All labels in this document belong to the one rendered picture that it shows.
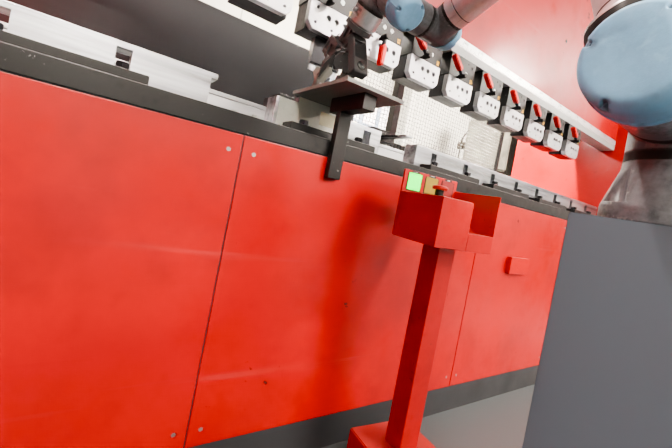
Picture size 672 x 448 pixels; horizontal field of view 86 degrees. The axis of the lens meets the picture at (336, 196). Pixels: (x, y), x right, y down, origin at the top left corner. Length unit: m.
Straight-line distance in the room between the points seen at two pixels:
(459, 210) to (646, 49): 0.53
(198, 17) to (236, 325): 1.11
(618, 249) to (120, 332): 0.86
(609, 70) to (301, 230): 0.70
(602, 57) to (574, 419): 0.44
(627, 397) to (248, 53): 1.48
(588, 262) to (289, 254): 0.64
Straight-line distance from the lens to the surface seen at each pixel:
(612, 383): 0.60
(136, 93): 0.82
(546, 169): 3.02
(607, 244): 0.58
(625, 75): 0.51
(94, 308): 0.86
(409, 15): 0.89
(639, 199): 0.60
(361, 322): 1.16
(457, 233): 0.92
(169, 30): 1.54
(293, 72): 1.68
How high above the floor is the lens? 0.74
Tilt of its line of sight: level
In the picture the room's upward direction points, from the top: 11 degrees clockwise
